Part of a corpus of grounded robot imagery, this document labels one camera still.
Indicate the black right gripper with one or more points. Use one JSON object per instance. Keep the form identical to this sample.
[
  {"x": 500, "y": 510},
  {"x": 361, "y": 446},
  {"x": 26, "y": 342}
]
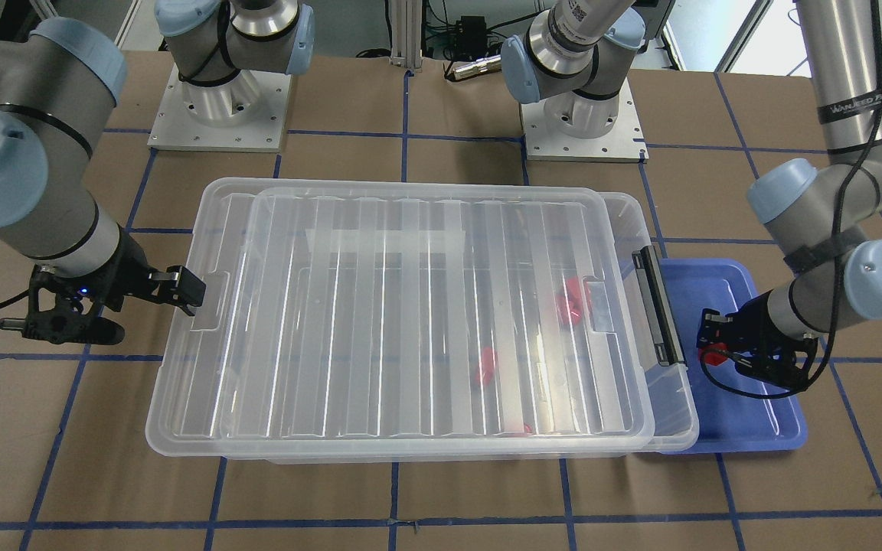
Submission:
[{"x": 124, "y": 269}]

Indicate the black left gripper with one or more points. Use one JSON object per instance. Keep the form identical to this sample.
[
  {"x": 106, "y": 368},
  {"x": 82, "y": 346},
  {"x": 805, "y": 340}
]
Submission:
[{"x": 752, "y": 325}]

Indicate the clear plastic box lid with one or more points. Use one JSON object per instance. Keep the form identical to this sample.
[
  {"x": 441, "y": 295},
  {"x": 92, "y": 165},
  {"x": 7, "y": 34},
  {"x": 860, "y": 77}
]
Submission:
[{"x": 410, "y": 321}]

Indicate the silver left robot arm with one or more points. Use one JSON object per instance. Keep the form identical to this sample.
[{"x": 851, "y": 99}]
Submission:
[{"x": 815, "y": 215}]

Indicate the red block in box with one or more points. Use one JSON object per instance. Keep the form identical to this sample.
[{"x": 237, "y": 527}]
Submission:
[{"x": 572, "y": 305}]

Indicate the clear plastic storage box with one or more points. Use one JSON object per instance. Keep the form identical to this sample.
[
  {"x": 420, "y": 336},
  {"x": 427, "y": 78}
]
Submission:
[{"x": 671, "y": 413}]

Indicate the red block under lid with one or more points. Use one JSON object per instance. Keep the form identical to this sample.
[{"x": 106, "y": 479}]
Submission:
[{"x": 484, "y": 371}]

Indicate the black power strip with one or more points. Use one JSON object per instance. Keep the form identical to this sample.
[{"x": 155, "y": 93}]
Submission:
[{"x": 471, "y": 36}]

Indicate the black box latch handle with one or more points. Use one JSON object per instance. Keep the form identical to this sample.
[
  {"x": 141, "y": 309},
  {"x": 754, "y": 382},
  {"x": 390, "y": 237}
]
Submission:
[{"x": 661, "y": 321}]

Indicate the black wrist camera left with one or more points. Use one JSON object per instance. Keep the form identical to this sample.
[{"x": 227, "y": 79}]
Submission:
[{"x": 795, "y": 376}]

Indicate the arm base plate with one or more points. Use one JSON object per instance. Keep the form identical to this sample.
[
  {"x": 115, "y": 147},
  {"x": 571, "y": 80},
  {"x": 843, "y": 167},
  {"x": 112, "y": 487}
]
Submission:
[
  {"x": 249, "y": 114},
  {"x": 569, "y": 127}
]

